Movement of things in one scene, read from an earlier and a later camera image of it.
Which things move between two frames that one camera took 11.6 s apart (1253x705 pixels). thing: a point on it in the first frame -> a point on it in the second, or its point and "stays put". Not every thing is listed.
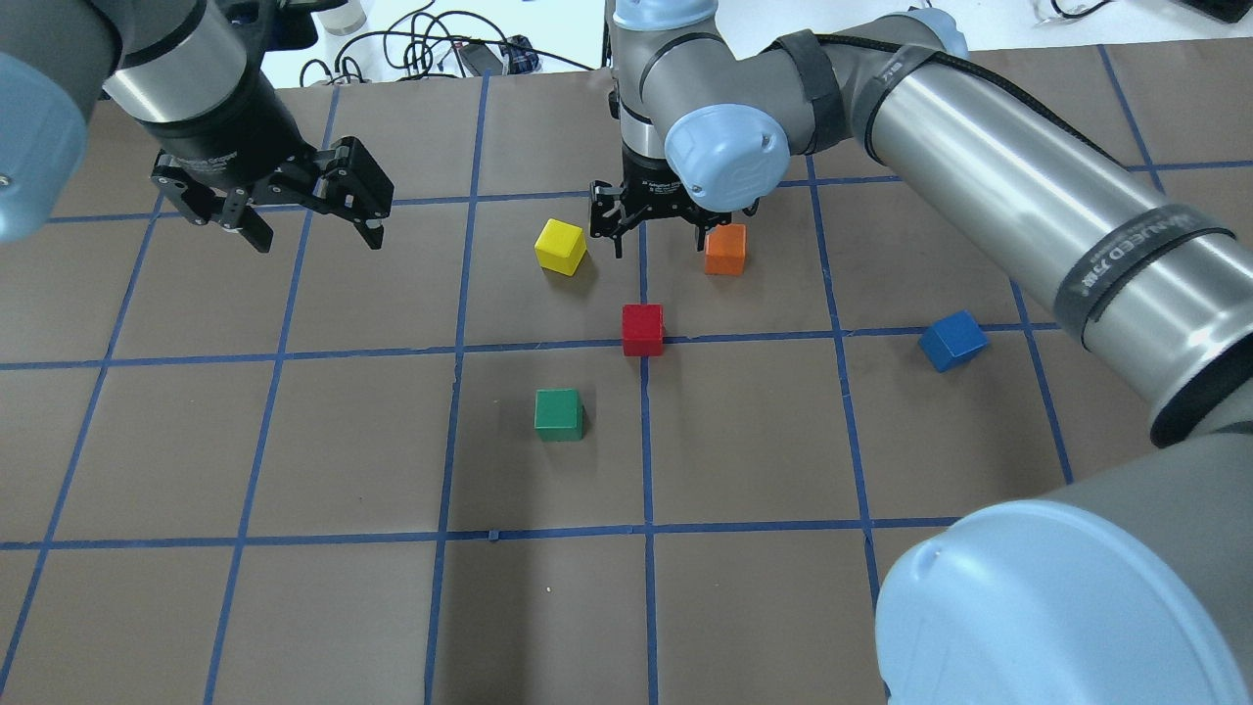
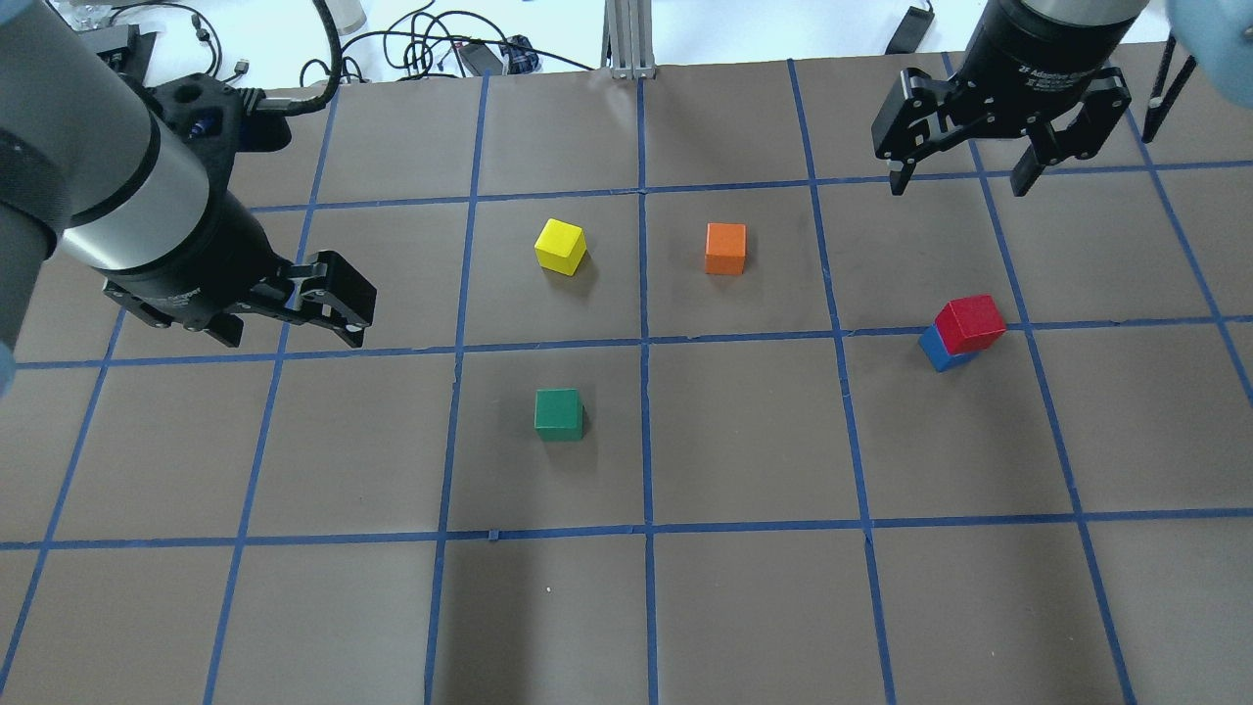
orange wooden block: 725,249 stays put
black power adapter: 479,57 stays put
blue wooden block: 952,339 stays put
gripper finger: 618,240 -> 920,116
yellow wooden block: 560,247 stays put
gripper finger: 233,211 -> 227,328
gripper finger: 349,182 -> 329,291
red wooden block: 642,333 -> 969,323
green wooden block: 558,414 stays put
